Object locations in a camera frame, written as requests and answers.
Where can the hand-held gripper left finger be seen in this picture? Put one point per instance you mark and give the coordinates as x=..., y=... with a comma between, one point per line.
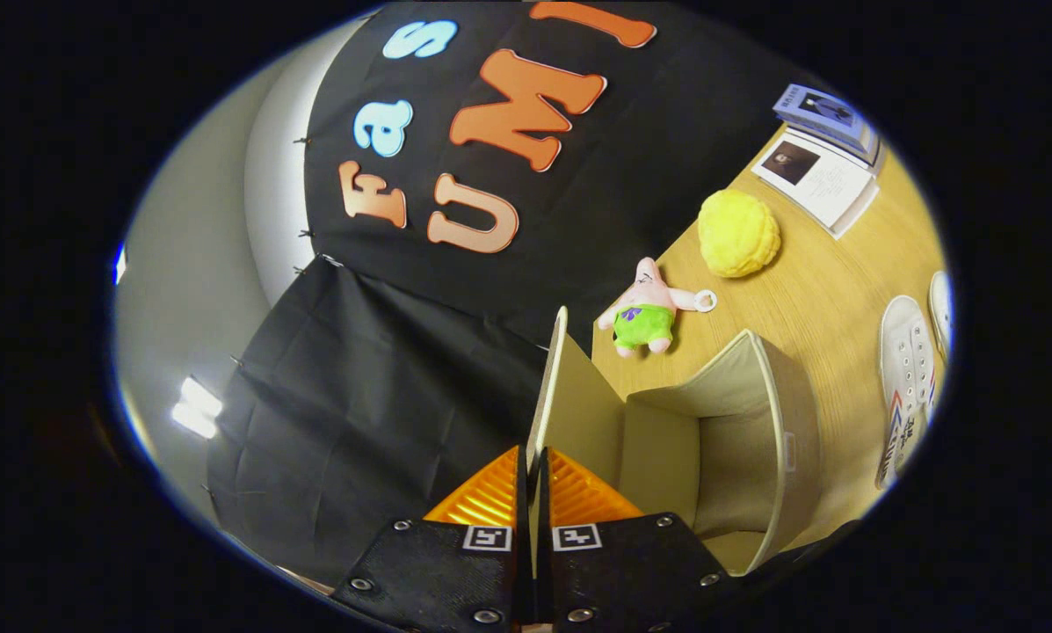
x=521, y=571

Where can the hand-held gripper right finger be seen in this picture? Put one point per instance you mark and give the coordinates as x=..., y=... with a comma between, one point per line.
x=545, y=571

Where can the beige fabric storage box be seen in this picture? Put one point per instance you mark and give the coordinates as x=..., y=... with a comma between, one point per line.
x=666, y=448

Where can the white canvas shoe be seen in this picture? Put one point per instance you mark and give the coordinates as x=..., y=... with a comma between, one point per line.
x=940, y=308
x=908, y=360

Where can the pink starfish plush toy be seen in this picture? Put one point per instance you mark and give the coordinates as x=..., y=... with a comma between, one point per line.
x=644, y=325

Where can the ceiling light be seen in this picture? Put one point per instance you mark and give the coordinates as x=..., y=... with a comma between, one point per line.
x=196, y=409

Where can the yellow plush toy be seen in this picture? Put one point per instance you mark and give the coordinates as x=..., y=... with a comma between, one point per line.
x=738, y=233

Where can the white book with portrait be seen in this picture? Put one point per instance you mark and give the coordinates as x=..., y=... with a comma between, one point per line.
x=829, y=180

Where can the blue book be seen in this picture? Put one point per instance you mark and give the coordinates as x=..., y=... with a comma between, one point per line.
x=829, y=114

